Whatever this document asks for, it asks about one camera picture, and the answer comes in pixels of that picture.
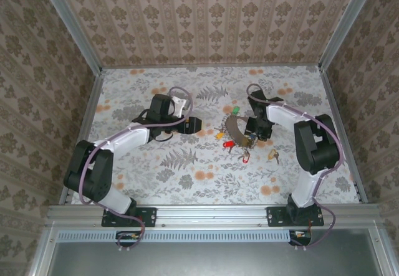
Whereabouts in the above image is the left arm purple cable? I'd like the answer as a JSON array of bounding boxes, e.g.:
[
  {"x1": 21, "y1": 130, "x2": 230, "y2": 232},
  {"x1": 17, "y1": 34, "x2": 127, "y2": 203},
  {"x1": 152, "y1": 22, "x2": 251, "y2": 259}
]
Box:
[{"x1": 79, "y1": 85, "x2": 194, "y2": 254}]

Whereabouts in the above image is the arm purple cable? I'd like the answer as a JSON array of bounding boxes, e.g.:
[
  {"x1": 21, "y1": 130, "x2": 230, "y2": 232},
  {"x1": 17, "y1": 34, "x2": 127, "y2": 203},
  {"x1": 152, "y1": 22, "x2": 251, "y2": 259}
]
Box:
[
  {"x1": 79, "y1": 85, "x2": 194, "y2": 254},
  {"x1": 246, "y1": 83, "x2": 345, "y2": 252}
]

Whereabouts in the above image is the white slotted cable duct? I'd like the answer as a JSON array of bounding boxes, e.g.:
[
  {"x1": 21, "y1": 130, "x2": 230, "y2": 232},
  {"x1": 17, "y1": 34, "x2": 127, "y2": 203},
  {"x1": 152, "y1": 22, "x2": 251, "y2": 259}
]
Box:
[{"x1": 57, "y1": 229, "x2": 312, "y2": 242}]

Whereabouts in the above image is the floral patterned table cover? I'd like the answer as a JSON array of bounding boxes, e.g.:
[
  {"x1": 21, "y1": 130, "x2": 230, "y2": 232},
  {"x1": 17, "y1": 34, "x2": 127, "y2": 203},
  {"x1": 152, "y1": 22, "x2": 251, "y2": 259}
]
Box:
[{"x1": 71, "y1": 65, "x2": 362, "y2": 207}]

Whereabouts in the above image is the aluminium corner post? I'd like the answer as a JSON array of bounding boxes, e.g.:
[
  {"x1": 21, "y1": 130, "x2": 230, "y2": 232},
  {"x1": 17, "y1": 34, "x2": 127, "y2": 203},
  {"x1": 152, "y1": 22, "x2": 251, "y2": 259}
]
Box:
[
  {"x1": 36, "y1": 0, "x2": 103, "y2": 74},
  {"x1": 317, "y1": 0, "x2": 380, "y2": 71}
]

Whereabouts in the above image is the large metal keyring with keys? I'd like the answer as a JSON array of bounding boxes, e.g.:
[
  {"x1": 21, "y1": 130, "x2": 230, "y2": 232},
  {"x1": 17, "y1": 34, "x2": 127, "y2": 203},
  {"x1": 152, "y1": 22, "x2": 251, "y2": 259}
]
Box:
[{"x1": 223, "y1": 112, "x2": 259, "y2": 149}]

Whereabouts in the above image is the left gripper thin black cable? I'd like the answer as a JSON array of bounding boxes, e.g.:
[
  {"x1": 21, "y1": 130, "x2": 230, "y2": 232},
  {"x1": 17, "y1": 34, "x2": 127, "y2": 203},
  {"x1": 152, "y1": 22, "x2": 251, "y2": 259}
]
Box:
[{"x1": 152, "y1": 131, "x2": 174, "y2": 143}]

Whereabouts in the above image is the aluminium front frame rail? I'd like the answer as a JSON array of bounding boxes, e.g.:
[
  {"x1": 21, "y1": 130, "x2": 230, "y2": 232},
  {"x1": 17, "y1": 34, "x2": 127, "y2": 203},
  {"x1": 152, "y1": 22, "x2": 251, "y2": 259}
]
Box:
[{"x1": 46, "y1": 203, "x2": 387, "y2": 227}]

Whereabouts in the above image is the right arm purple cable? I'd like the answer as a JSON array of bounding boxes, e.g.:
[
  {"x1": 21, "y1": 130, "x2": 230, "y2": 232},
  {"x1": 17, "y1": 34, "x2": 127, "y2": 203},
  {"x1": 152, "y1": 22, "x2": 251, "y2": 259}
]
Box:
[{"x1": 246, "y1": 83, "x2": 345, "y2": 252}]

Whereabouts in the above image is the black connector with orange wires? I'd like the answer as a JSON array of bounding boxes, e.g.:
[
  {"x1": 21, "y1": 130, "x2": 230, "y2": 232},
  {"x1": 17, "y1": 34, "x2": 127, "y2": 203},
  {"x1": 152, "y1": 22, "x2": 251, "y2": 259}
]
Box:
[
  {"x1": 115, "y1": 231, "x2": 144, "y2": 247},
  {"x1": 289, "y1": 229, "x2": 312, "y2": 246}
]

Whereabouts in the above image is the aluminium side rail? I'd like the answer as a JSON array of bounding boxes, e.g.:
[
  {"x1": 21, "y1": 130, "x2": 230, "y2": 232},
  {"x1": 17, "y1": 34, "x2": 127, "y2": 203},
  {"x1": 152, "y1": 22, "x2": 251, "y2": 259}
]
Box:
[
  {"x1": 320, "y1": 67, "x2": 369, "y2": 204},
  {"x1": 59, "y1": 70, "x2": 104, "y2": 205}
]

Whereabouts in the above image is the grey metal sheet panel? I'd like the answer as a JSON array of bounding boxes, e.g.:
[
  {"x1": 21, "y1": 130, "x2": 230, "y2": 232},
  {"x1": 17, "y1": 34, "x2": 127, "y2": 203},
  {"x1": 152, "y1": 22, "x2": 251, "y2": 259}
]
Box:
[{"x1": 46, "y1": 240, "x2": 387, "y2": 276}]

